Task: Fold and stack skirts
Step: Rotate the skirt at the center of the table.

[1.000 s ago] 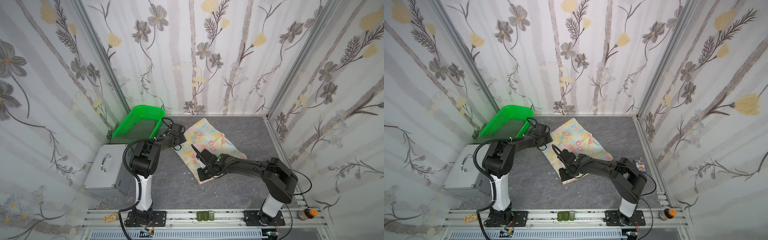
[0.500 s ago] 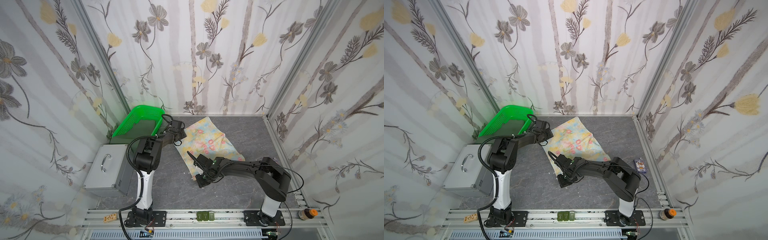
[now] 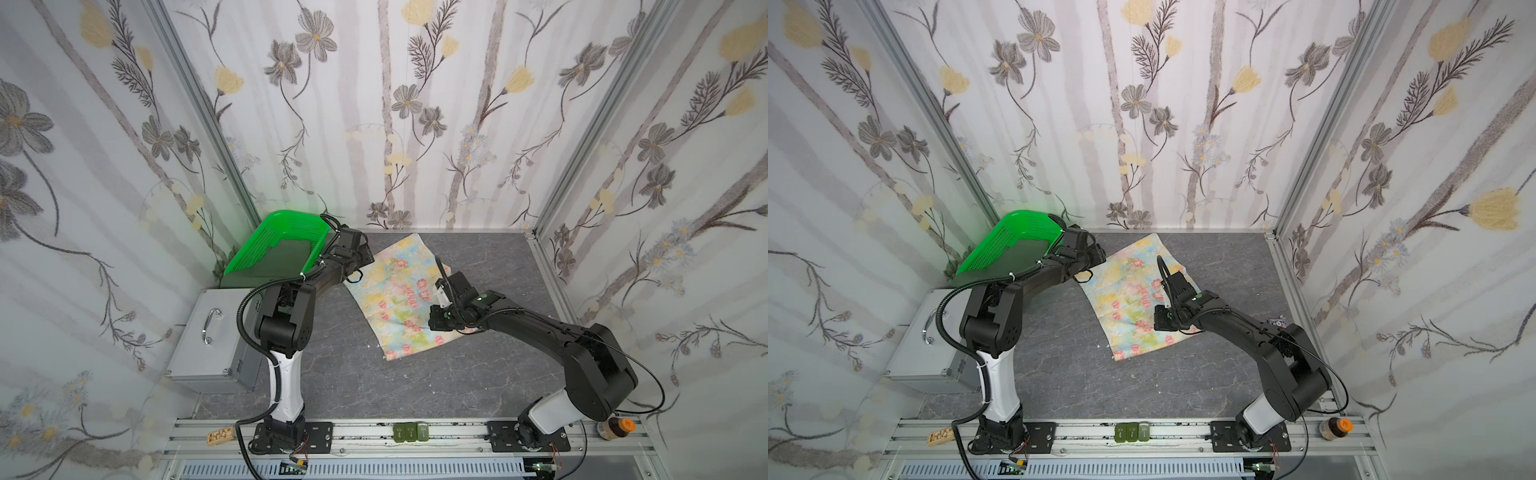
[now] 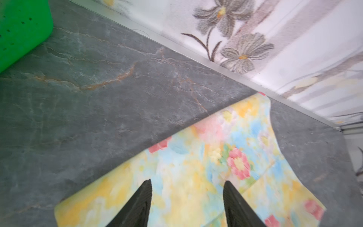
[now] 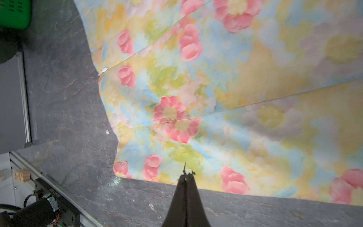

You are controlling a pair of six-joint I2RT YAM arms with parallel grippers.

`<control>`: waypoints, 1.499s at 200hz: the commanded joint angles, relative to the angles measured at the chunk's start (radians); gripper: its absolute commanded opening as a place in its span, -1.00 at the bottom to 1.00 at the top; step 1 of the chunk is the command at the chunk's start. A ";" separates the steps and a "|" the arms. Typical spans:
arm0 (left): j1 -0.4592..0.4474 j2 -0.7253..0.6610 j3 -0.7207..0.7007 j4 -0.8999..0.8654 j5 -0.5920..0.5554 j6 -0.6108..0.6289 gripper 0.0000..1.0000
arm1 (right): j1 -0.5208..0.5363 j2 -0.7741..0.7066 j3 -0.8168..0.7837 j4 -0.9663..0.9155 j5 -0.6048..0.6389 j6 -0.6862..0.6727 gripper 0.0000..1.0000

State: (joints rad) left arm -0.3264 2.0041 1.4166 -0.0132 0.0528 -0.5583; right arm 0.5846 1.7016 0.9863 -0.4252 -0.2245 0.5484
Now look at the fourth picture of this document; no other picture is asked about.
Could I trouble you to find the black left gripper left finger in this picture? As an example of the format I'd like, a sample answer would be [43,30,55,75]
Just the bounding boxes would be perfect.
[106,179,152,227]

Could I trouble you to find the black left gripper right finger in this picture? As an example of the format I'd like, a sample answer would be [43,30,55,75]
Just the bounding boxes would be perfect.
[223,181,266,227]

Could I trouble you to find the floral pastel skirt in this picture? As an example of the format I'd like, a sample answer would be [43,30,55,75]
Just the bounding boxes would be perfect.
[54,93,326,227]

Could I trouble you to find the green plastic basket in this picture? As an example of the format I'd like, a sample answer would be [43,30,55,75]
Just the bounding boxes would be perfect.
[1,0,54,72]

